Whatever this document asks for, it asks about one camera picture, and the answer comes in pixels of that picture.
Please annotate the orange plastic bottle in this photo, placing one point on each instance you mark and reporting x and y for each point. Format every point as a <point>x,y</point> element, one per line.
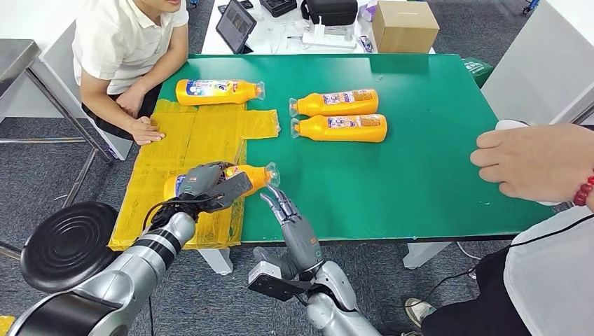
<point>255,176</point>
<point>218,95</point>
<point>339,109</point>
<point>343,133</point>

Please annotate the black bag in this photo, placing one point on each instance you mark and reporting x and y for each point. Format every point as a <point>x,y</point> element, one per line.
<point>329,11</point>

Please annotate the person's right hand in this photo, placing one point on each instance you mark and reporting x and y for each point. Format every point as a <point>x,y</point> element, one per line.
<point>146,132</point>

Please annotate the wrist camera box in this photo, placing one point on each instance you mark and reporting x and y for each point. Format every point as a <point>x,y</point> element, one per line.
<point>232,190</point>
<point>274,285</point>

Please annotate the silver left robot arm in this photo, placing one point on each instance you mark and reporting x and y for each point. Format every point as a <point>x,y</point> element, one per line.
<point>134,273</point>

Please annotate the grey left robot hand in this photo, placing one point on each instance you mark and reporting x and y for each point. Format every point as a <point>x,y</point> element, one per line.
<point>202,178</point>

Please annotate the black tray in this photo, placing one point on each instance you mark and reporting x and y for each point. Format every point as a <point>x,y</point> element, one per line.
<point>277,5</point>

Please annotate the purple packet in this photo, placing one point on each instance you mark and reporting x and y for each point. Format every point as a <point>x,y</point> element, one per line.
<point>365,44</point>

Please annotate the stainless steel table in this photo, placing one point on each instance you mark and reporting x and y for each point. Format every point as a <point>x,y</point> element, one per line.
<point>14,55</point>

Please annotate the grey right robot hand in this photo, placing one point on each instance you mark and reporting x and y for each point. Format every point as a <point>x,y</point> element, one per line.
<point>301,246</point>

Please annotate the white power strip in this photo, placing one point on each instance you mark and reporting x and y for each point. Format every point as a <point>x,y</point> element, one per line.
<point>327,41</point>

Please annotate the person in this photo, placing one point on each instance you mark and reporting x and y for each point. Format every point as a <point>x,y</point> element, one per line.
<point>120,42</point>
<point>552,287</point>

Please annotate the black round stool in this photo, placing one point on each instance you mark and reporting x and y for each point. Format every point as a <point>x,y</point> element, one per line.
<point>69,248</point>

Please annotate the yellow taped cardboard mat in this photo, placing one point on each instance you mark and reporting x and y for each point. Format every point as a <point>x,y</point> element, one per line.
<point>204,143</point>

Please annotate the green bin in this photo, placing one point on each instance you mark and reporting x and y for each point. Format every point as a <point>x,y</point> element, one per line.
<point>475,69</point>

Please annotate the dark tablet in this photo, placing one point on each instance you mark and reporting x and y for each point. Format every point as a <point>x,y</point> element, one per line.
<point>234,25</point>

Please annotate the brown cardboard box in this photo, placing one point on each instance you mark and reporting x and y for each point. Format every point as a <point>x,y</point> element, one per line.
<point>403,30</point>

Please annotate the yellow floor object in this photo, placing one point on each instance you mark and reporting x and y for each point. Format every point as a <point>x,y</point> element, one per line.
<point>5,324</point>

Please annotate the person's left forearm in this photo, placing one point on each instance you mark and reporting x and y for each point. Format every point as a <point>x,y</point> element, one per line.
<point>167,58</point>

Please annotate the translucent plastic bag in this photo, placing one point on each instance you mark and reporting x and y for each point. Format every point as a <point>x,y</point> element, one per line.
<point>368,10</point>

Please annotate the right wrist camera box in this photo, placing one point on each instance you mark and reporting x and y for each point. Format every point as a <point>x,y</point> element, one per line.
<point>274,285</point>

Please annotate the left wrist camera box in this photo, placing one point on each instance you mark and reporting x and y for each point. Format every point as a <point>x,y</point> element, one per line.
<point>232,190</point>

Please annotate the person's hand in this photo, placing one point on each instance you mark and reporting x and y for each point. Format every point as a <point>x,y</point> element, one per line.
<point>538,160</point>

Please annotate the person's left hand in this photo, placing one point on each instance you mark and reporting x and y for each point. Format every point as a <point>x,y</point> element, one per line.
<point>131,101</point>

